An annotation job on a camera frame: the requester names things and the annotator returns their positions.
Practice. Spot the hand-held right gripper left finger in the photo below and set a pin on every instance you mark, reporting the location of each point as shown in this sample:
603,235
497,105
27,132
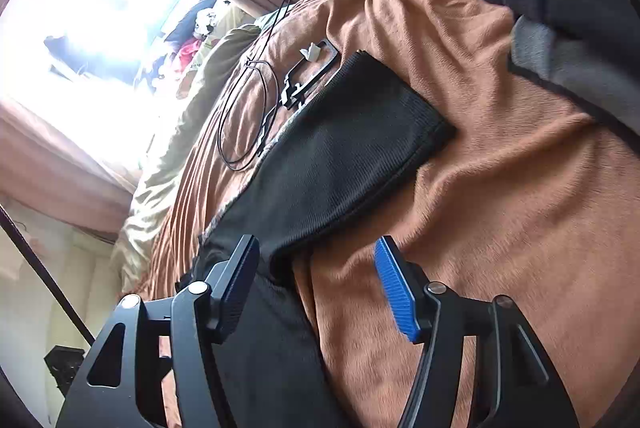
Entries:
235,288

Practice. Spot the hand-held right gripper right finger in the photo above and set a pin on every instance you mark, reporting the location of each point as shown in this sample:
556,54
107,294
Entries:
395,293

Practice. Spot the black knit garment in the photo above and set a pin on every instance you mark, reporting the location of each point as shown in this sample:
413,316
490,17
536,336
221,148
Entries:
350,133

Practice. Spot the cream leather headboard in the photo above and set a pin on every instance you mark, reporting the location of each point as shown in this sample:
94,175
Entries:
90,268

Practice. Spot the orange blanket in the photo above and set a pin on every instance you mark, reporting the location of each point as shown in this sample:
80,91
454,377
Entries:
500,208

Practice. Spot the beige duvet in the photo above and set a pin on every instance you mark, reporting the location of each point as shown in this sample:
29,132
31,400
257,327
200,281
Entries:
165,168

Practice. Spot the white plastic clip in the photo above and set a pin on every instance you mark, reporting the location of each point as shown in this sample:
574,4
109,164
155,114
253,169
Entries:
310,52

